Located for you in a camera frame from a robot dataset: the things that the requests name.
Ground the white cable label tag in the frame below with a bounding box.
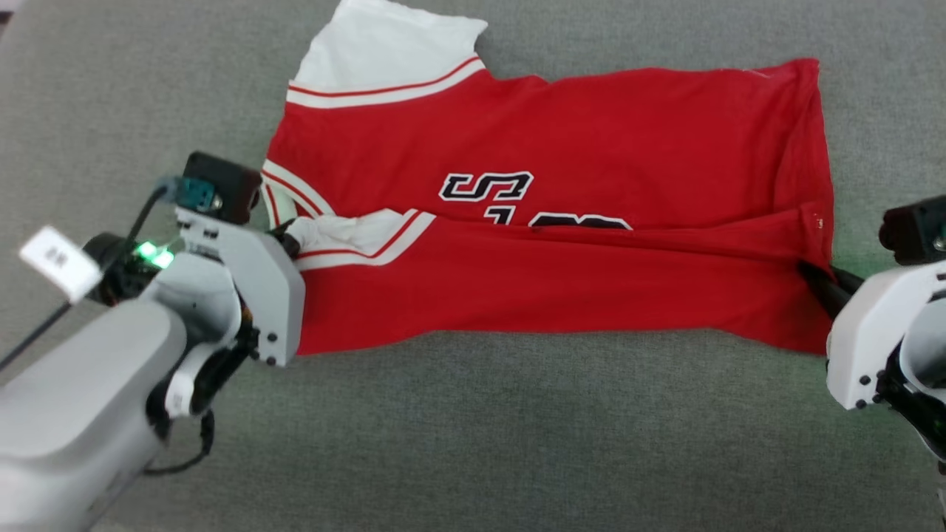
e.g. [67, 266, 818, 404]
[18, 225, 103, 304]

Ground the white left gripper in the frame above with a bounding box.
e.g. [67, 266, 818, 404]
[173, 206, 307, 369]

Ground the red basketball jersey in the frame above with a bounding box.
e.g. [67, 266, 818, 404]
[259, 0, 840, 358]

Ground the thin black looped cable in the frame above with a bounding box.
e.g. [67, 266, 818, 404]
[143, 408, 217, 477]

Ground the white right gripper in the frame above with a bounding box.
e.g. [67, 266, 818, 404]
[797, 259, 946, 412]

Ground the black cable with teal plug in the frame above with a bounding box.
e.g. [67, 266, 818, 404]
[0, 176, 222, 372]

